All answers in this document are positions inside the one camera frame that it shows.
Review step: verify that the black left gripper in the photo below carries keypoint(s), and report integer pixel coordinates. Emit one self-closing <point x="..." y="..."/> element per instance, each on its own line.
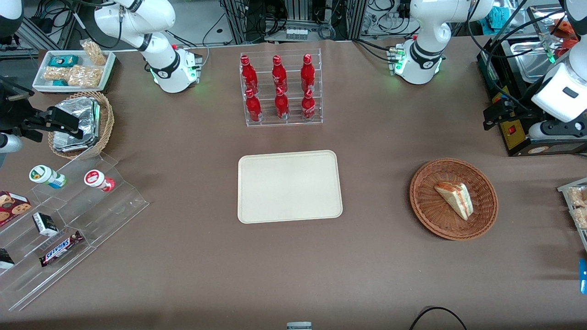
<point x="521" y="111"/>

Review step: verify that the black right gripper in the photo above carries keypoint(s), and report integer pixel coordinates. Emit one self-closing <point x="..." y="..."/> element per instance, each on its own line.
<point x="13" y="114"/>

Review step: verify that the triangle sandwich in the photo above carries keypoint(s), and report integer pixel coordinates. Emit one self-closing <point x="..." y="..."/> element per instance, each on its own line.
<point x="455" y="198"/>

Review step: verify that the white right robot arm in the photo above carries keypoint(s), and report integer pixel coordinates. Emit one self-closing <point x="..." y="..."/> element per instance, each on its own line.
<point x="163" y="68"/>

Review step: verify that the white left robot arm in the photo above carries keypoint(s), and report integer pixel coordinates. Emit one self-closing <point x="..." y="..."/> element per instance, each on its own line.
<point x="419" y="59"/>

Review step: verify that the deep tan wicker basket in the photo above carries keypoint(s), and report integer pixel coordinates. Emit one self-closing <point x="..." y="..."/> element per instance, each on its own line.
<point x="106" y="123"/>

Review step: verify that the white rectangular snack tray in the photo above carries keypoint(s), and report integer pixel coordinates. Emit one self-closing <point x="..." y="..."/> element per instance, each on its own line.
<point x="107" y="68"/>

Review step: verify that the round brown wicker basket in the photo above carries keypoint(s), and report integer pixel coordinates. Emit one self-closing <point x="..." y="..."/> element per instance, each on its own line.
<point x="429" y="206"/>

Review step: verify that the grey tray with snacks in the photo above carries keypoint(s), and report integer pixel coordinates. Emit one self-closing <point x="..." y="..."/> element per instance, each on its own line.
<point x="582" y="239"/>

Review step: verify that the beige rectangular serving tray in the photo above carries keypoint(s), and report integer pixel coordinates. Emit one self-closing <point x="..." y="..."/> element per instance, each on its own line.
<point x="289" y="188"/>

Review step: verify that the foil wrapped food pack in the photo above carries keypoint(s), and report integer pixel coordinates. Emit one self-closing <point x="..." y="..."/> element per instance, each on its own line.
<point x="85" y="114"/>
<point x="69" y="144"/>

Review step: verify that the black food warmer cabinet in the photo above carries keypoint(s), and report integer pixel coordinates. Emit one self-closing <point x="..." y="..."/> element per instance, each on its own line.
<point x="518" y="143"/>

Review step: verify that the small teal snack packet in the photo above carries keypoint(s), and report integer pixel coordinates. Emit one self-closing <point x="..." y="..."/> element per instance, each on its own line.
<point x="59" y="83"/>

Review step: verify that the clear wrapped rice cracker pack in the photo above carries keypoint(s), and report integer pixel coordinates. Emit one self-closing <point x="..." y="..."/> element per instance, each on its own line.
<point x="85" y="76"/>
<point x="56" y="73"/>

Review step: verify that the green lid yogurt cup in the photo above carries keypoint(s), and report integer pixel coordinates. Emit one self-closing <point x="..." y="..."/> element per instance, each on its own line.
<point x="43" y="175"/>

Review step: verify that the steel warmer pan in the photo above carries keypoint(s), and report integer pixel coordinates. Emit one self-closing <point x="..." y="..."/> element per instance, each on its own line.
<point x="532" y="64"/>

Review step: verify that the teal snack box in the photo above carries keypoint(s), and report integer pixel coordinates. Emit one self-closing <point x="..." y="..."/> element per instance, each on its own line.
<point x="63" y="61"/>

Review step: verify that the red lid yogurt cup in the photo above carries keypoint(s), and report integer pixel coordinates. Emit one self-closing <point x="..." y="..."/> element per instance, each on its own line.
<point x="97" y="179"/>

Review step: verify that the clear bag of puffed snacks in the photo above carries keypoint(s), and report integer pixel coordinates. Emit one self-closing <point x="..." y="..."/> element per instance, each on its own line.
<point x="95" y="52"/>

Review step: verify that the red chocolate chip cookie box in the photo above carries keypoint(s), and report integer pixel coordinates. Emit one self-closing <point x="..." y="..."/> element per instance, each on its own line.
<point x="13" y="206"/>

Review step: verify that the teal cloth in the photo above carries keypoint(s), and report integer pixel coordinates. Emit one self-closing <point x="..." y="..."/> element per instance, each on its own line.
<point x="500" y="17"/>

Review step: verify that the small black white carton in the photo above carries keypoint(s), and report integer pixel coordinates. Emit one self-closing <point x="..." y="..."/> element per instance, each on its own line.
<point x="45" y="224"/>

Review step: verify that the clear acrylic stepped display stand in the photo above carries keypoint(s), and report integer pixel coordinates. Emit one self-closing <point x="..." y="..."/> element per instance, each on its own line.
<point x="105" y="215"/>

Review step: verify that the orange fried food piece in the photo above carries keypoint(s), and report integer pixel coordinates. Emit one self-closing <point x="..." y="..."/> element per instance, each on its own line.
<point x="563" y="30"/>

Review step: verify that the Snickers chocolate bar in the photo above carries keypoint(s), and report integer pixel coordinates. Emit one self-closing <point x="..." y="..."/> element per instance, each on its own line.
<point x="61" y="249"/>

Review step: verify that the black white snack packet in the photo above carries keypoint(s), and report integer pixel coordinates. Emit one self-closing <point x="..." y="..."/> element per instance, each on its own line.
<point x="5" y="260"/>

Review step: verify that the blue plastic item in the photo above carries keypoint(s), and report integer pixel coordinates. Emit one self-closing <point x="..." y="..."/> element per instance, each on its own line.
<point x="583" y="277"/>

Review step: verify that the red cola bottle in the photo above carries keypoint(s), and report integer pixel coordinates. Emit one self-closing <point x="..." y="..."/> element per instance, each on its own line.
<point x="249" y="75"/>
<point x="308" y="107"/>
<point x="279" y="75"/>
<point x="281" y="106"/>
<point x="253" y="109"/>
<point x="307" y="73"/>

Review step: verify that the clear acrylic bottle rack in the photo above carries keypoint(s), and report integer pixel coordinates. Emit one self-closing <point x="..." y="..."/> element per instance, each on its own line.
<point x="293" y="124"/>

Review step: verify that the brown table cover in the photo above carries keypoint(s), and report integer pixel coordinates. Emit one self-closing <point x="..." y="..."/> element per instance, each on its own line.
<point x="206" y="275"/>

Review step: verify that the grey device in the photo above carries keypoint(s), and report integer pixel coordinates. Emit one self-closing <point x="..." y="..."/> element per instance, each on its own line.
<point x="299" y="326"/>

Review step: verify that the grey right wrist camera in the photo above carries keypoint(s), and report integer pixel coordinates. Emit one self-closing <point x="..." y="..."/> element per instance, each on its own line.
<point x="9" y="143"/>

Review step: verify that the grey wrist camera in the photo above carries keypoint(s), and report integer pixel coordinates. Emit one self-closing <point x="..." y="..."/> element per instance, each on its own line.
<point x="562" y="130"/>
<point x="9" y="143"/>

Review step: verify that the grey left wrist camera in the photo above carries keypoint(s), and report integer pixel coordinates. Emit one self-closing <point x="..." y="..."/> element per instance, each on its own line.
<point x="562" y="130"/>

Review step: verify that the aluminium frame rack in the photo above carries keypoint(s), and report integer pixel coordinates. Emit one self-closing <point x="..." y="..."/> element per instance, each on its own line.
<point x="353" y="18"/>

